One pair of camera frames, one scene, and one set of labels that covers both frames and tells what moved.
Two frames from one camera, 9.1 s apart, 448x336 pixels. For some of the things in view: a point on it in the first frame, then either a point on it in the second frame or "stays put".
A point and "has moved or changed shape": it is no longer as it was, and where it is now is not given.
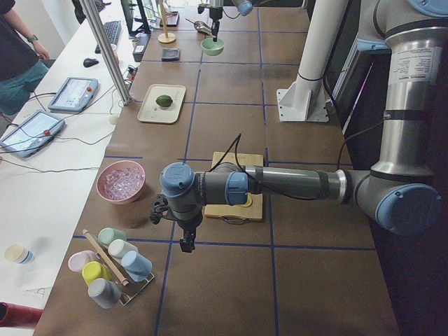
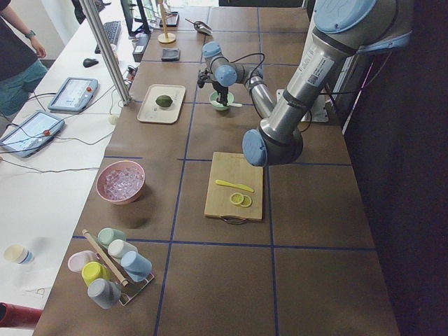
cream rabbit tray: [150, 110] stays put
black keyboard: [113, 30] stays put
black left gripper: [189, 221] to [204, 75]
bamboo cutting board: [254, 211] stays put
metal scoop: [201, 26] stays put
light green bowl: [211, 47] has moved or changed shape
